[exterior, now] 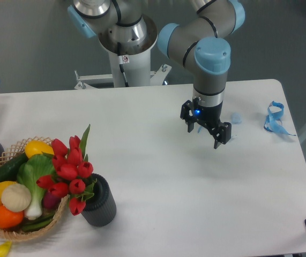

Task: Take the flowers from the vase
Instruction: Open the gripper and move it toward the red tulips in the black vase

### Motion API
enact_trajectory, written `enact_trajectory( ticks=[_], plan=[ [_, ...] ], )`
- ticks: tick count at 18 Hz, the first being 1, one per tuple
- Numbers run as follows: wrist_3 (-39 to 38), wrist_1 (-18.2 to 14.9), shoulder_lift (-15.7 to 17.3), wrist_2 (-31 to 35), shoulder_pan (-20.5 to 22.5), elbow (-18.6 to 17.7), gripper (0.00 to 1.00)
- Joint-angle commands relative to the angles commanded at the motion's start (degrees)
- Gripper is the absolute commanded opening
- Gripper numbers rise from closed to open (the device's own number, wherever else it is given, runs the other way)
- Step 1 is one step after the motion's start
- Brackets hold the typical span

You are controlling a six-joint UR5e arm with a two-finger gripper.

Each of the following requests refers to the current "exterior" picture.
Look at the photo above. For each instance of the green cucumber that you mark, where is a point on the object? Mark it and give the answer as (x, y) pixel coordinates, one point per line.
(10, 169)

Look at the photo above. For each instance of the small light blue cap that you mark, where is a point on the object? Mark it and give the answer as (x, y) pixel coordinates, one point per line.
(236, 118)

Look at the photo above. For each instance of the woven wicker basket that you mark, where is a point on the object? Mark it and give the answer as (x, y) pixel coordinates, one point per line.
(17, 234)

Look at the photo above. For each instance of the green pea pods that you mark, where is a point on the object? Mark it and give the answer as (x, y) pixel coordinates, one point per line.
(37, 224)

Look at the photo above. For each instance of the red tulip bouquet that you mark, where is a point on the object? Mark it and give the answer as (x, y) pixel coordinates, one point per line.
(72, 174)

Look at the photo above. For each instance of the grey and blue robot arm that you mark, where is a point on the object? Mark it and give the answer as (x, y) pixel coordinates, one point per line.
(200, 47)

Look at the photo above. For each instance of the purple sweet potato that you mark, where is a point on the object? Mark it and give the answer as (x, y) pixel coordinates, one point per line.
(50, 201)

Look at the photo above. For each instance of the dark grey ribbed vase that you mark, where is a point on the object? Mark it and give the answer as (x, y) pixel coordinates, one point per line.
(101, 209)

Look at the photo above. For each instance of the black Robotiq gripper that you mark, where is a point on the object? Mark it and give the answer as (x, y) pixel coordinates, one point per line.
(209, 118)

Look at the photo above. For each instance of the green bok choy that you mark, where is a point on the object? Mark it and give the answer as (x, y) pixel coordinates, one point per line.
(37, 166)

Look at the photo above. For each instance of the orange fruit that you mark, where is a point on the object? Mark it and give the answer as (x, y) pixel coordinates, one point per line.
(9, 219)

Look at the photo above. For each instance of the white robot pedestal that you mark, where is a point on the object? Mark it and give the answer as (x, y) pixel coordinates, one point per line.
(129, 50)

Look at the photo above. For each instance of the white garlic bulb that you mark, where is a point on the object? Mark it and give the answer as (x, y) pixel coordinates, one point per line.
(16, 197)

